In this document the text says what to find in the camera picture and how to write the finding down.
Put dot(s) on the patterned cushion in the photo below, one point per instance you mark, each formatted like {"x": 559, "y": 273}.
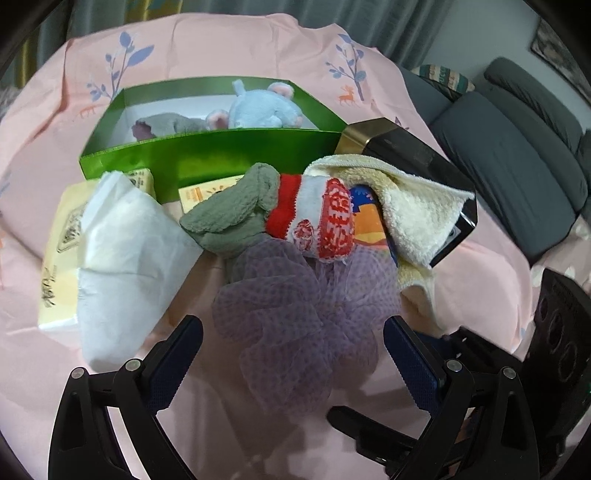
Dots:
{"x": 443, "y": 78}

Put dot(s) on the yellow and white fluffy towel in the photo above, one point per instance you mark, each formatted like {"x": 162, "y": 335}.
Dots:
{"x": 415, "y": 207}

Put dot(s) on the framed wall picture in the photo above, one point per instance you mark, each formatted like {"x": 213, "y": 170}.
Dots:
{"x": 561, "y": 50}

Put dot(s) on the green cardboard box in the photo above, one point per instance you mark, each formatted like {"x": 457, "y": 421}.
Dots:
{"x": 231, "y": 152}

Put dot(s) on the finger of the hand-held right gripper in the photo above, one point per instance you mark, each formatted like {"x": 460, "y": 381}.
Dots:
{"x": 378, "y": 434}
{"x": 464, "y": 344}

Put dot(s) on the large yellow tissue pack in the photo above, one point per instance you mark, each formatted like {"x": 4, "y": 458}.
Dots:
{"x": 60, "y": 240}

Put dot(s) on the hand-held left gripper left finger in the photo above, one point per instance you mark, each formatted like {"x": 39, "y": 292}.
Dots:
{"x": 171, "y": 369}

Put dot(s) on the grey plush toy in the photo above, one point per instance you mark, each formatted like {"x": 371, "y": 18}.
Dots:
{"x": 171, "y": 122}

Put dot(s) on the grey-green cloth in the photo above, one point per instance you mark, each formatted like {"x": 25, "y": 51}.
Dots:
{"x": 221, "y": 217}

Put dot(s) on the grey sofa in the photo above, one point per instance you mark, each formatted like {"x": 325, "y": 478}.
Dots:
{"x": 508, "y": 161}

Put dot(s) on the orange and blue tissue pack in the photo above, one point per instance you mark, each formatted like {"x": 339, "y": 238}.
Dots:
{"x": 367, "y": 221}

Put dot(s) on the blue plush mouse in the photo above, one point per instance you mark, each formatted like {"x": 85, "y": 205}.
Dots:
{"x": 263, "y": 108}

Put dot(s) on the white paper tissue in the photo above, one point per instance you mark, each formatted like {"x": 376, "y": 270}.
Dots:
{"x": 124, "y": 258}

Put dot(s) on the yellow pack with orange print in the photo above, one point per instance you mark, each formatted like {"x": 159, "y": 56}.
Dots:
{"x": 198, "y": 194}

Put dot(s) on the black and gold box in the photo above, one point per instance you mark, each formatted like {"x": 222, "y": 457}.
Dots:
{"x": 406, "y": 147}

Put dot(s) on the red and white sock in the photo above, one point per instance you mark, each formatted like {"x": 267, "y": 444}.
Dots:
{"x": 318, "y": 207}

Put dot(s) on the purple mesh bath pouf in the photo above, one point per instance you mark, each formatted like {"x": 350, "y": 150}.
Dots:
{"x": 286, "y": 314}

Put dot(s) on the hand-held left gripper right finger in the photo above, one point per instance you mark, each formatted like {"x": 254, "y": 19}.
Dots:
{"x": 411, "y": 364}

